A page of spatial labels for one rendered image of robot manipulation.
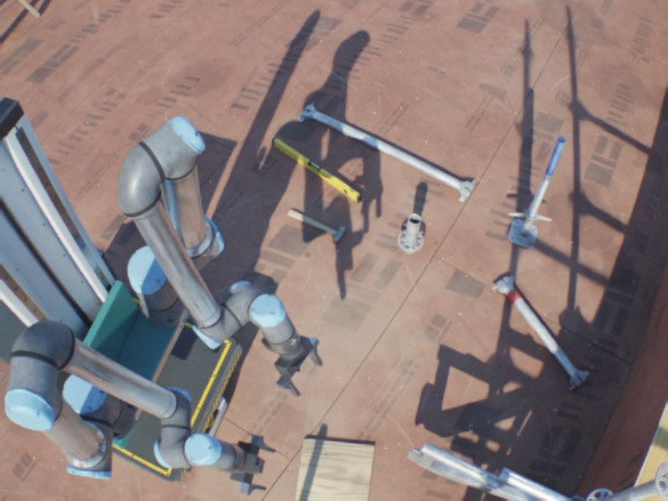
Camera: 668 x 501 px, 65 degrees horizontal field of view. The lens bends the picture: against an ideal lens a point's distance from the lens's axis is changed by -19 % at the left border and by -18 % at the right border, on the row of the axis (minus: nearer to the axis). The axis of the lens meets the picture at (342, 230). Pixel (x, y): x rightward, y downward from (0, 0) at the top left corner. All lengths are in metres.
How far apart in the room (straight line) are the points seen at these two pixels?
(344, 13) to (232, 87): 1.02
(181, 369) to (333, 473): 0.77
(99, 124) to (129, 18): 1.12
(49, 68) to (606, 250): 3.90
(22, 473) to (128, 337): 1.19
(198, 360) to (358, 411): 0.73
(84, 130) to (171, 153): 2.47
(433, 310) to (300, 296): 0.62
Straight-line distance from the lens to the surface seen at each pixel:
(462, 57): 4.07
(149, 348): 2.14
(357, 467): 2.65
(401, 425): 2.72
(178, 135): 1.47
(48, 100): 4.28
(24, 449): 3.07
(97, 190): 3.53
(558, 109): 3.93
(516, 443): 2.80
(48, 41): 4.87
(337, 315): 2.89
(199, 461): 1.62
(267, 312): 1.72
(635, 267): 3.41
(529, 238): 3.23
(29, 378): 1.28
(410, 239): 2.94
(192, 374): 2.50
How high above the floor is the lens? 2.63
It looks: 58 degrees down
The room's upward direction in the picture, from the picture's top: 1 degrees clockwise
